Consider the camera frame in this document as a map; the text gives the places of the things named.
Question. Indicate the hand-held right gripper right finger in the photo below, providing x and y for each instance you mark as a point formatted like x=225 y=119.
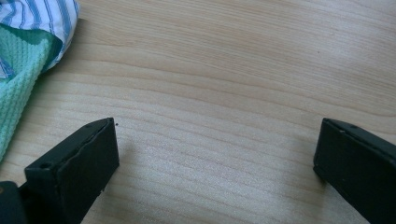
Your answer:
x=358 y=168

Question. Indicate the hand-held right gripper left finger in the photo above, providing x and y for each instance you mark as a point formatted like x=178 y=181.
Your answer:
x=77 y=174

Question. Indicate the green waffle-knit cloth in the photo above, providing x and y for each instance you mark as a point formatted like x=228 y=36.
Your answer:
x=18 y=68

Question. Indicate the blue striped white cloth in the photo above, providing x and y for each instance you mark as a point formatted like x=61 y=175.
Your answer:
x=46 y=15

